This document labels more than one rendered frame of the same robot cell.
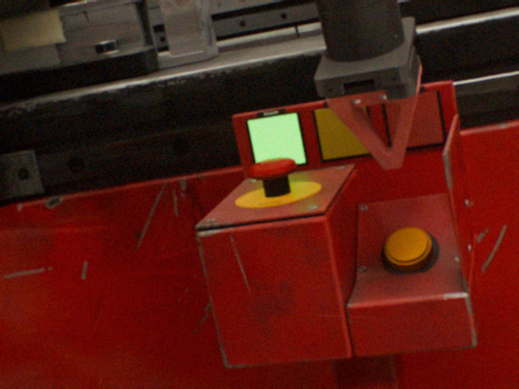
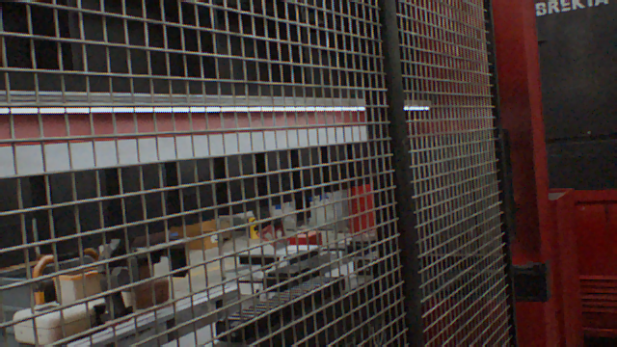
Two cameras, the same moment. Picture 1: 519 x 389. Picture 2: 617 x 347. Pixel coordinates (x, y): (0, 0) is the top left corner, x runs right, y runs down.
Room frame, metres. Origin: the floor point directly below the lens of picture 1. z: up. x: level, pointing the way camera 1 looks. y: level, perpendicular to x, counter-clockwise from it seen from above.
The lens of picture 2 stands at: (1.98, -1.93, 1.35)
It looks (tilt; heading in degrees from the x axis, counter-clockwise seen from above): 3 degrees down; 109
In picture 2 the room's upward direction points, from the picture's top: 5 degrees counter-clockwise
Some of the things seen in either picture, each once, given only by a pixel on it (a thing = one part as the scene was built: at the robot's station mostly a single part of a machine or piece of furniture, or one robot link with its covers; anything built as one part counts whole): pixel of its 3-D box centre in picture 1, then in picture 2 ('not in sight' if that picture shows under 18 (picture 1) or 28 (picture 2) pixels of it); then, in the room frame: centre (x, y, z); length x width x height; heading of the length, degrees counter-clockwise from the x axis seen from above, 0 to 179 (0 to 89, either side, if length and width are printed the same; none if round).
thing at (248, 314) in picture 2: not in sight; (287, 304); (1.46, -0.57, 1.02); 0.44 x 0.06 x 0.04; 79
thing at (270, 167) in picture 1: (275, 181); not in sight; (0.78, -0.02, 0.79); 0.04 x 0.04 x 0.04
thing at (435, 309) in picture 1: (342, 220); not in sight; (0.77, -0.06, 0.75); 0.20 x 0.16 x 0.18; 73
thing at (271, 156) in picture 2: not in sight; (268, 177); (1.18, 0.09, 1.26); 0.15 x 0.09 x 0.17; 79
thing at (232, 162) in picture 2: not in sight; (231, 184); (1.14, -0.10, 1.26); 0.15 x 0.09 x 0.17; 79
